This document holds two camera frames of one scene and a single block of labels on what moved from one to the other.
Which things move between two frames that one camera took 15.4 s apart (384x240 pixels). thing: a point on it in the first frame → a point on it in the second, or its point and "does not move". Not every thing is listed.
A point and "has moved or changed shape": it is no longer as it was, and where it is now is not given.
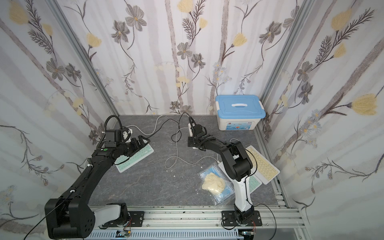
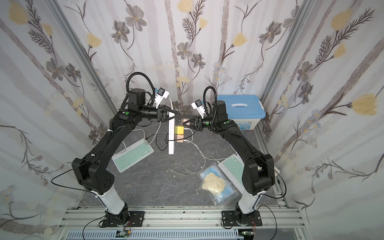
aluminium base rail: (271, 216) does not move
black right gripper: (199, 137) → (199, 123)
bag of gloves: (214, 182) does not move
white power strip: (191, 132) has moved or changed shape
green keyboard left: (138, 156) does not move
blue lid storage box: (239, 112) does not move
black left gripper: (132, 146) → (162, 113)
